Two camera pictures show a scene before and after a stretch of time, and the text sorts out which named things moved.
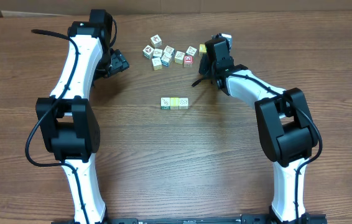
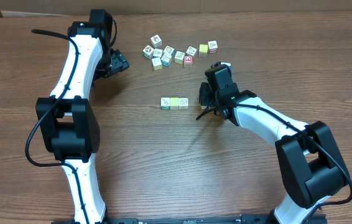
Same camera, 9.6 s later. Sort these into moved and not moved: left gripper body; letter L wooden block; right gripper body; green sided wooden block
Moved: right gripper body
Not moved: letter L wooden block; green sided wooden block; left gripper body
